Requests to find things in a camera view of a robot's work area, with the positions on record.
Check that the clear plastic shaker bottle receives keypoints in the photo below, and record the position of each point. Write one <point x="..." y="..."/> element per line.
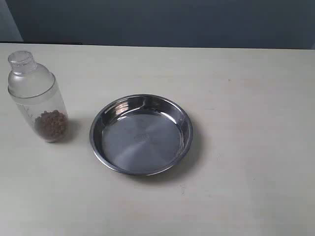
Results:
<point x="36" y="93"/>

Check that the round stainless steel plate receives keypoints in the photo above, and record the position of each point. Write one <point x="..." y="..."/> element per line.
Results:
<point x="141" y="135"/>

